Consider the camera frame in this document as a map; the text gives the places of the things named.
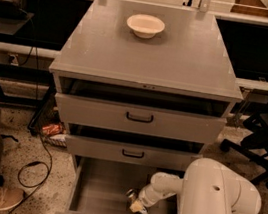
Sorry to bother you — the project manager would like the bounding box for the white paper bowl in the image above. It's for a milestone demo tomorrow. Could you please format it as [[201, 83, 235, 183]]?
[[126, 14, 165, 39]]

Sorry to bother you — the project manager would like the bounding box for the middle grey drawer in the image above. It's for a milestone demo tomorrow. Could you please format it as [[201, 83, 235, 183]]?
[[65, 135, 201, 171]]

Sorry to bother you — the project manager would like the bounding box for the top grey drawer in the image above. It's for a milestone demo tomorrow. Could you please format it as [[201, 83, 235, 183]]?
[[56, 93, 226, 144]]

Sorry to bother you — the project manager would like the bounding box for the grey metal drawer cabinet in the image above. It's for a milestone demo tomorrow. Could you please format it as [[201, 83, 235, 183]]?
[[25, 0, 256, 214]]

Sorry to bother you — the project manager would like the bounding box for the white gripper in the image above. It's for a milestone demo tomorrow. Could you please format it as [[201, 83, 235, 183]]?
[[129, 184, 175, 214]]

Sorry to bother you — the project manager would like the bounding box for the bottom grey open drawer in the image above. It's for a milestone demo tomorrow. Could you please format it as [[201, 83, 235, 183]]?
[[55, 157, 178, 214]]

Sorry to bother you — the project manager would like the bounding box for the red snack packet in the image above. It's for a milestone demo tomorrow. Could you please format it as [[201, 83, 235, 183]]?
[[41, 123, 64, 137]]

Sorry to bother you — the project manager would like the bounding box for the silver redbull can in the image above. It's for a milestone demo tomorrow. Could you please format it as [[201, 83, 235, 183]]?
[[126, 189, 148, 214]]

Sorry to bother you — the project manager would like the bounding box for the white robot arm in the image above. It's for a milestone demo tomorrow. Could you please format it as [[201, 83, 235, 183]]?
[[127, 158, 262, 214]]

